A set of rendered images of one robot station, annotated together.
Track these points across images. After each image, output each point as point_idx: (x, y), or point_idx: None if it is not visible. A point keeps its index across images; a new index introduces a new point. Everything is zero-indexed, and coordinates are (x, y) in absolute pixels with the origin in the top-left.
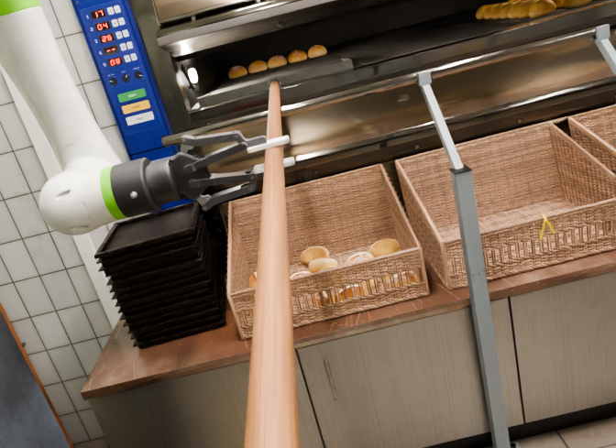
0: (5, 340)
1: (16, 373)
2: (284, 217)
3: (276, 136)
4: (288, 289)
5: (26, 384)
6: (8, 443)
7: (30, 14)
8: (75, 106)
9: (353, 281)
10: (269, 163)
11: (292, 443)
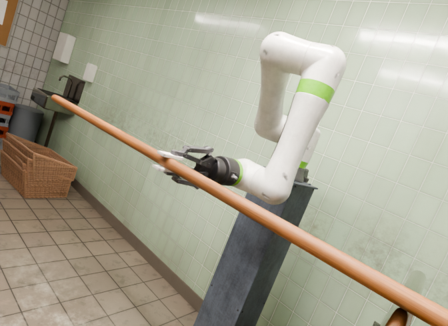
0: (265, 238)
1: (256, 250)
2: (103, 125)
3: (183, 166)
4: (81, 113)
5: (255, 259)
6: (233, 255)
7: (297, 95)
8: (279, 143)
9: None
10: (145, 143)
11: (63, 101)
